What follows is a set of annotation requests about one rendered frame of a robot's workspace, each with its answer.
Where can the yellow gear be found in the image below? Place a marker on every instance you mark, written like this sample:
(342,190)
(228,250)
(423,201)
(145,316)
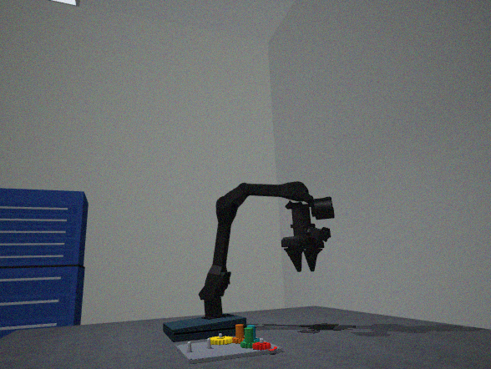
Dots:
(221,340)

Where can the red gear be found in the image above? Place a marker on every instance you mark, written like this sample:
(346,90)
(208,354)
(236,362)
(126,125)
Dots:
(261,346)

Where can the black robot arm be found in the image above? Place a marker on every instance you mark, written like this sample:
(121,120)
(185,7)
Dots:
(218,278)

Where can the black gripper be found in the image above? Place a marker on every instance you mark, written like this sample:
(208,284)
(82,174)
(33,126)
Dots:
(298,244)

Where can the orange gear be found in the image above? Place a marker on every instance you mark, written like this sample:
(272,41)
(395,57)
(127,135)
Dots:
(239,334)

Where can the green gear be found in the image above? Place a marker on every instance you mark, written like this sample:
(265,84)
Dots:
(248,338)

